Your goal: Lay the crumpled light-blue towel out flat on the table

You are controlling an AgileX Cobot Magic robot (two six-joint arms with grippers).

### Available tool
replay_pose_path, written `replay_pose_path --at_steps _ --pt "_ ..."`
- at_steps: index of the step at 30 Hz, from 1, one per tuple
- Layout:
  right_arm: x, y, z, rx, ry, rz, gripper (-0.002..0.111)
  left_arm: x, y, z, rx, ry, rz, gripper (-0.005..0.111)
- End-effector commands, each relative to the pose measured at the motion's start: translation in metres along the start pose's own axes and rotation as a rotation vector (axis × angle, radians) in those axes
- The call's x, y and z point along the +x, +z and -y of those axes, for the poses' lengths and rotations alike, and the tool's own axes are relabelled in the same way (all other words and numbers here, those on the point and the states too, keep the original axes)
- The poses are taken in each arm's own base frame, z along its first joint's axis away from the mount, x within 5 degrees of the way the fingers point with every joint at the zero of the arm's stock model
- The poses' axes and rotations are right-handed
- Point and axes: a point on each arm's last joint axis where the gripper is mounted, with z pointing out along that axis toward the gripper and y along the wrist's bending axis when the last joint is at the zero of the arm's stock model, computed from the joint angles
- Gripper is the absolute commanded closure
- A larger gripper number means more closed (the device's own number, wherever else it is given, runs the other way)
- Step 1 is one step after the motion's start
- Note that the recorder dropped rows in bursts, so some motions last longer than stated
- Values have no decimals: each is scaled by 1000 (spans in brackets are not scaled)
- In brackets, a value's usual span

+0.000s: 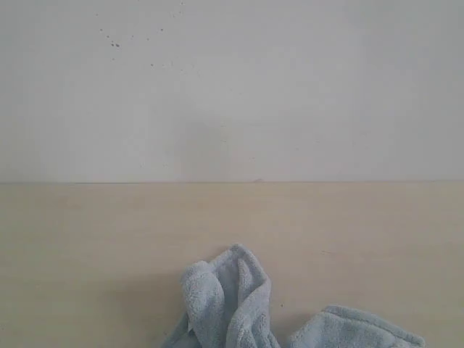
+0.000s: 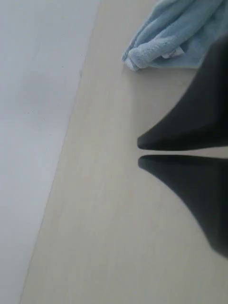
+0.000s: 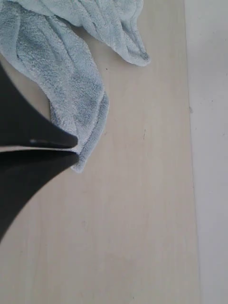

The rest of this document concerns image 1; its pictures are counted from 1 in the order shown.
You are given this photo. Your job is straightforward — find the light blue fluffy towel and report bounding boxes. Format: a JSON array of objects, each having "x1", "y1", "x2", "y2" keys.
[{"x1": 163, "y1": 244, "x2": 426, "y2": 347}]

